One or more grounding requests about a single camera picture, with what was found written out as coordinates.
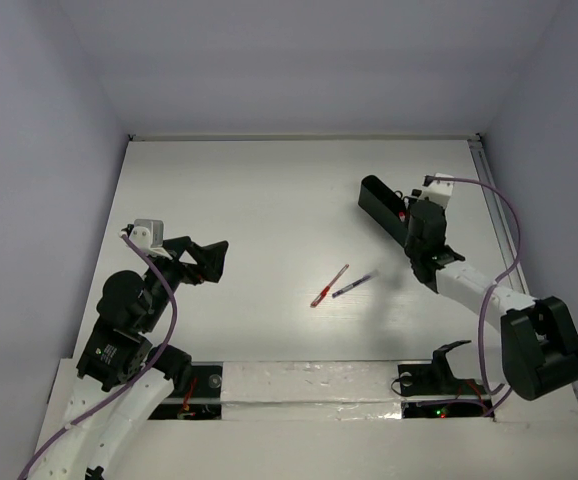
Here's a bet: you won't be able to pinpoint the black handled scissors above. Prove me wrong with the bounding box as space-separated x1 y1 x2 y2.
394 190 417 206

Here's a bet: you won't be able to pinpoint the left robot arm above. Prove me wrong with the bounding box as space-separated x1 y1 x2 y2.
19 220 229 479

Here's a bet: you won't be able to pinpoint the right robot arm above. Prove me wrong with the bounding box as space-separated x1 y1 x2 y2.
405 199 578 401

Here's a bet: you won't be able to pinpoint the black oblong container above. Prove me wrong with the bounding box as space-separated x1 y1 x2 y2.
358 175 408 248

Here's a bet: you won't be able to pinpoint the blue pen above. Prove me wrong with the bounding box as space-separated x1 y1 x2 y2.
331 270 379 298

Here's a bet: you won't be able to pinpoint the silver foil covered beam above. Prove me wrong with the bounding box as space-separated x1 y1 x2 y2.
220 361 402 422

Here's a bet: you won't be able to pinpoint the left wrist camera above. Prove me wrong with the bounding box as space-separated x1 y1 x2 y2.
120 219 165 255

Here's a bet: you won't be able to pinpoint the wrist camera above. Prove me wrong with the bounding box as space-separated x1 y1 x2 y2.
411 173 455 210
120 219 165 255

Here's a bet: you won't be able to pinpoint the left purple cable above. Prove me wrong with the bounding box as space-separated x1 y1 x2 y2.
16 232 179 480

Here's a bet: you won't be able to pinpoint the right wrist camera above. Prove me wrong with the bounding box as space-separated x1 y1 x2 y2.
411 173 455 210

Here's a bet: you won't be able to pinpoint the aluminium rail right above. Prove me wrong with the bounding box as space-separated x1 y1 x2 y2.
468 138 530 295

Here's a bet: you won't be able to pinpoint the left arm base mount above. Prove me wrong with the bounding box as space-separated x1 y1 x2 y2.
149 363 223 421

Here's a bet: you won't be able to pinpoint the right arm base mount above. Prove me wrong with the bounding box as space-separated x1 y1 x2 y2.
391 340 486 397

